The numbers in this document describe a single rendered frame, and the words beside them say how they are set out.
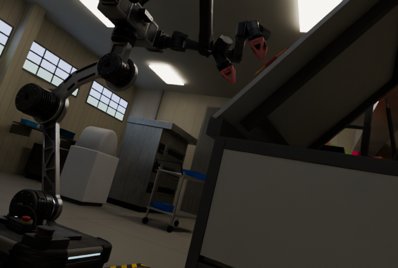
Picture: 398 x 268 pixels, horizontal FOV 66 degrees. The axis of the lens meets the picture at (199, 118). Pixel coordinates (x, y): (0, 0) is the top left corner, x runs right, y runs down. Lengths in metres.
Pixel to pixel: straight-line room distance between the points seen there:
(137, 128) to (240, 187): 5.69
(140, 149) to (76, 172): 1.60
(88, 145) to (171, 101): 5.90
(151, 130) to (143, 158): 0.59
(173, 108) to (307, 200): 9.89
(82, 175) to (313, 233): 4.59
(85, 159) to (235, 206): 4.43
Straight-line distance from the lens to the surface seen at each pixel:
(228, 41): 1.47
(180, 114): 10.52
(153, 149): 6.28
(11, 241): 1.53
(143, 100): 11.40
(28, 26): 8.17
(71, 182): 5.36
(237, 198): 0.99
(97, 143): 5.30
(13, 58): 7.93
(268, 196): 0.97
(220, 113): 1.08
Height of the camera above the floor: 0.60
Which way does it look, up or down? 13 degrees up
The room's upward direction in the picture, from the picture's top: 14 degrees clockwise
